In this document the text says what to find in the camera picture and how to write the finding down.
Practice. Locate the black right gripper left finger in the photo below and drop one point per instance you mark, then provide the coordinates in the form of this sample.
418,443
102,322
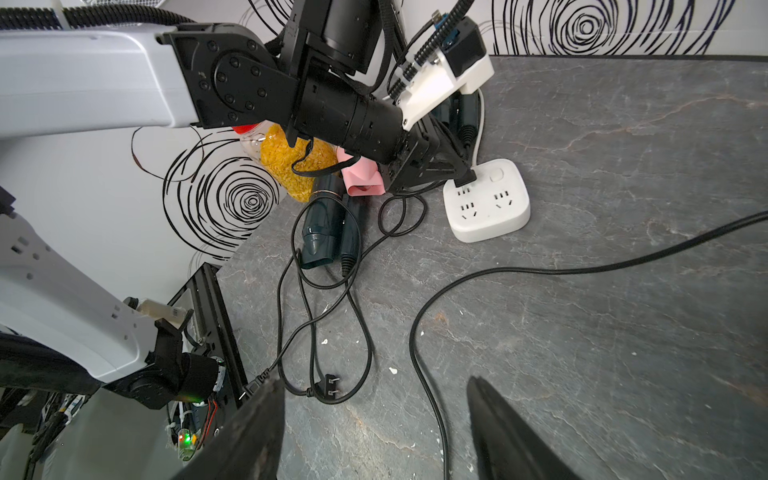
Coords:
250,445

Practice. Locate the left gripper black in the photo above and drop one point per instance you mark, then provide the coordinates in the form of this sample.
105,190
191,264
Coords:
332,111

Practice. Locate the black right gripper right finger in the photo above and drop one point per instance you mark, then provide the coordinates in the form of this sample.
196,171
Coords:
506,446

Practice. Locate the pink hair dryer left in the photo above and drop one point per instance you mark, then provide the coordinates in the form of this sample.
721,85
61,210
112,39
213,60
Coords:
363,179

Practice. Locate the dark green hair dryer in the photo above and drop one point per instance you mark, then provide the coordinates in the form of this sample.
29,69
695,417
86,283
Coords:
461,114

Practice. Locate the jar with red lid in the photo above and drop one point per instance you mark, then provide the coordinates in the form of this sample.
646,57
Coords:
266,144

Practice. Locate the white square power strip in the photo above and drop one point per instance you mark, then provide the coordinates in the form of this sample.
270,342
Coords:
496,203

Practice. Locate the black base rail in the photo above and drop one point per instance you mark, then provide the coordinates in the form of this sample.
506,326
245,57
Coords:
207,332

